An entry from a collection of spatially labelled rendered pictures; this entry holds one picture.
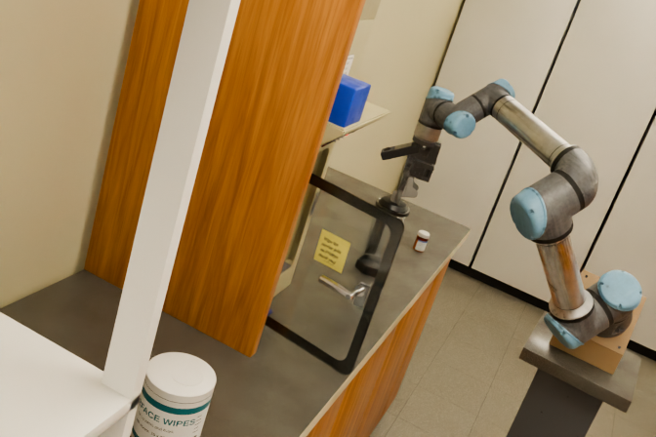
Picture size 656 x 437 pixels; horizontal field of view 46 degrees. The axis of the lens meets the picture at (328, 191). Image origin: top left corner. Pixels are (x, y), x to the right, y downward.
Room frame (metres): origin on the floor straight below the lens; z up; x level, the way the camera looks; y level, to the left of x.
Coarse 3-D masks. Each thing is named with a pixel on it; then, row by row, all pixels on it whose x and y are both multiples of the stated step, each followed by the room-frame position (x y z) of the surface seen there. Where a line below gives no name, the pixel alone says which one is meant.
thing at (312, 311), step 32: (320, 192) 1.59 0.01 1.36; (320, 224) 1.58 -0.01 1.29; (352, 224) 1.54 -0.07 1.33; (384, 224) 1.51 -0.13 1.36; (288, 256) 1.60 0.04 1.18; (352, 256) 1.53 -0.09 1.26; (384, 256) 1.50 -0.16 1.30; (288, 288) 1.59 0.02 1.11; (320, 288) 1.55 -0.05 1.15; (352, 288) 1.52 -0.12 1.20; (288, 320) 1.58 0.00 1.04; (320, 320) 1.54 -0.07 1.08; (352, 320) 1.51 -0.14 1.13; (320, 352) 1.53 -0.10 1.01; (352, 352) 1.50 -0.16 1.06
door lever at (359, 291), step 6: (324, 276) 1.51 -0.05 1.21; (324, 282) 1.50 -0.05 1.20; (330, 282) 1.49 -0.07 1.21; (336, 282) 1.50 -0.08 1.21; (330, 288) 1.49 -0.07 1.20; (336, 288) 1.48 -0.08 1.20; (342, 288) 1.48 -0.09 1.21; (354, 288) 1.51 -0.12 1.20; (360, 288) 1.51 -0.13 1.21; (342, 294) 1.47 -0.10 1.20; (348, 294) 1.47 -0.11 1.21; (354, 294) 1.48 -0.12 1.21; (360, 294) 1.51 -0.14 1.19
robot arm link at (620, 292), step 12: (612, 276) 1.96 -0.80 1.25; (624, 276) 1.96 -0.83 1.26; (588, 288) 1.98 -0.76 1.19; (600, 288) 1.93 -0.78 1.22; (612, 288) 1.93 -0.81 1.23; (624, 288) 1.94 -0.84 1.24; (636, 288) 1.94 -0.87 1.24; (600, 300) 1.92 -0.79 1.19; (612, 300) 1.91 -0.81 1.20; (624, 300) 1.91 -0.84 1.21; (636, 300) 1.91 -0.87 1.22; (612, 312) 1.91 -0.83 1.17; (624, 312) 1.92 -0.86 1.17; (612, 324) 1.93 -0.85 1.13
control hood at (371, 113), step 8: (368, 104) 1.89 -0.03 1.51; (368, 112) 1.81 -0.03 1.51; (376, 112) 1.84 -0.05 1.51; (384, 112) 1.86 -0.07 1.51; (360, 120) 1.72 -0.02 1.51; (368, 120) 1.75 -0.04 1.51; (376, 120) 1.81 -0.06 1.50; (328, 128) 1.61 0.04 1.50; (336, 128) 1.60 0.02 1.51; (344, 128) 1.61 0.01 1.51; (352, 128) 1.64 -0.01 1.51; (360, 128) 1.86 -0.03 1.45; (328, 136) 1.61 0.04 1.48; (336, 136) 1.60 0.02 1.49
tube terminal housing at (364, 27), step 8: (360, 24) 1.85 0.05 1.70; (368, 24) 1.90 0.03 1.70; (360, 32) 1.86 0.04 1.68; (368, 32) 1.92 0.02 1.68; (360, 40) 1.88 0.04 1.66; (352, 48) 1.84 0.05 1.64; (360, 48) 1.90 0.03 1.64; (360, 56) 1.92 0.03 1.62; (352, 64) 1.88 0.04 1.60; (352, 72) 1.90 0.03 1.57; (328, 144) 1.89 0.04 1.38; (320, 152) 1.93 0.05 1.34; (328, 152) 1.91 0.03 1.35; (320, 160) 1.94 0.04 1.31; (328, 160) 1.92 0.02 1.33; (320, 168) 1.94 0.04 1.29; (320, 176) 1.91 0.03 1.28
